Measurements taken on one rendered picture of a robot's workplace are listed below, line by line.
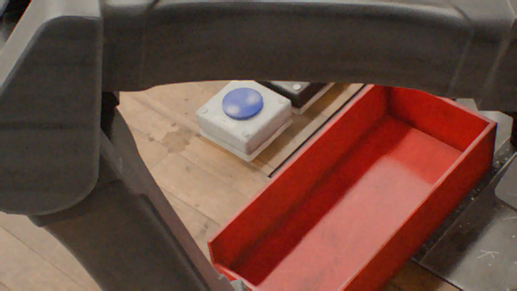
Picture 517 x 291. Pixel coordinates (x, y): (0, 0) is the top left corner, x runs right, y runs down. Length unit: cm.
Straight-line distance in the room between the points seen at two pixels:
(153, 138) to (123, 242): 46
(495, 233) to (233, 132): 26
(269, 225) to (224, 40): 46
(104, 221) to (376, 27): 17
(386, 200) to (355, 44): 46
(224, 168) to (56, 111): 52
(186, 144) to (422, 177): 23
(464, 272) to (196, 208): 25
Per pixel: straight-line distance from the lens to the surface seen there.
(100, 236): 53
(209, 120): 96
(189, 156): 97
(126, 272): 56
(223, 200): 93
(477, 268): 87
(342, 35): 45
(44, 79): 43
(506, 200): 64
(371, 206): 90
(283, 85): 98
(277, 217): 89
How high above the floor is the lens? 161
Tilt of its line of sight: 47 degrees down
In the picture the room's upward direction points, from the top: 8 degrees counter-clockwise
